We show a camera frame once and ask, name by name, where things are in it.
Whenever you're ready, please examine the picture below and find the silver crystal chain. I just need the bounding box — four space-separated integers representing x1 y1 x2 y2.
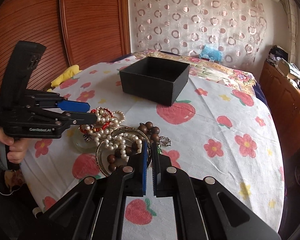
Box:
157 135 172 155

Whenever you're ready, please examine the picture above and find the black open jewelry box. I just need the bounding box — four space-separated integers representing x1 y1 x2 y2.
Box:
119 56 190 106

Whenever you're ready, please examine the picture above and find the person's left hand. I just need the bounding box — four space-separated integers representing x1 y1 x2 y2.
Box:
0 127 29 164

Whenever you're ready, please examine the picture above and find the green jade bangle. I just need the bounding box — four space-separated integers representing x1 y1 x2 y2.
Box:
72 129 97 153

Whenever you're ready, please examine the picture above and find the yellow plush toy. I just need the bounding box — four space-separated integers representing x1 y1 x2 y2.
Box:
47 64 81 92

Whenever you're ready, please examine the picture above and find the silver metal bangle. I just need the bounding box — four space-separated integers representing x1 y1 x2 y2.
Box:
95 126 152 177

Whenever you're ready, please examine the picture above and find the strawberry flower print sheet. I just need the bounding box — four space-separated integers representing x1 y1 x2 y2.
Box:
21 56 285 239

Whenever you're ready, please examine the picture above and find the wooden headboard panel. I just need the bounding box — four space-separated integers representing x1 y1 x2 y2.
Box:
0 0 130 89

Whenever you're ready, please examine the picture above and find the floral quilt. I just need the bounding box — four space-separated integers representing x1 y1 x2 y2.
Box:
132 50 256 95

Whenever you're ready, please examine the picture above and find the blue plastic bag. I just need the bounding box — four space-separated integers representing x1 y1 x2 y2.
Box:
199 45 223 62

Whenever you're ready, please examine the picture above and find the circle pattern curtain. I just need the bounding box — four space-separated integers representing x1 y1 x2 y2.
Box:
129 0 267 69

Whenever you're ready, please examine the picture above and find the wooden side cabinet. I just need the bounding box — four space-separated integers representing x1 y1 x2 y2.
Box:
259 62 300 158

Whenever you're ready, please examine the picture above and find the clutter pile on cabinet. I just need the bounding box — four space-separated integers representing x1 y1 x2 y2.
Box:
266 45 300 89

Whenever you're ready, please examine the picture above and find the red bead bracelet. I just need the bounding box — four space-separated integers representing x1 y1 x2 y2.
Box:
79 107 116 136

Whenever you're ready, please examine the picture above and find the white pearl necklace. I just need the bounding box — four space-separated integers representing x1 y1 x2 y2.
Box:
86 106 143 163

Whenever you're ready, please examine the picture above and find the brown wooden bead bracelet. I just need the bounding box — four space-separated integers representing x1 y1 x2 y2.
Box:
107 121 161 172

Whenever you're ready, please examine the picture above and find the white cable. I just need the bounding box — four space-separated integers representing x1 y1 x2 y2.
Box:
0 186 22 196

